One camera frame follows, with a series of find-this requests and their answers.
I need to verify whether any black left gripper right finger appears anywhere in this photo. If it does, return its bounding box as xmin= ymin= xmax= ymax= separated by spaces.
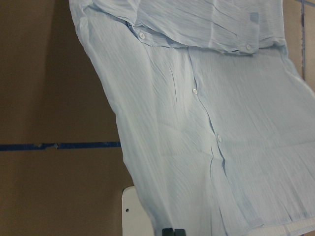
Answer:
xmin=174 ymin=229 xmax=186 ymax=236

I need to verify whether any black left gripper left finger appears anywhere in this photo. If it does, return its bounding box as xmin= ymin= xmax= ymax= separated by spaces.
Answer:
xmin=162 ymin=228 xmax=174 ymax=236

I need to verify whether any light blue button shirt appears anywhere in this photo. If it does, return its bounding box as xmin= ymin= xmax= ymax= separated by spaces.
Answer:
xmin=69 ymin=0 xmax=315 ymax=236

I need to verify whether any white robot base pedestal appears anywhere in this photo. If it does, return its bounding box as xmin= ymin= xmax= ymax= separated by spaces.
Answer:
xmin=122 ymin=186 xmax=160 ymax=236

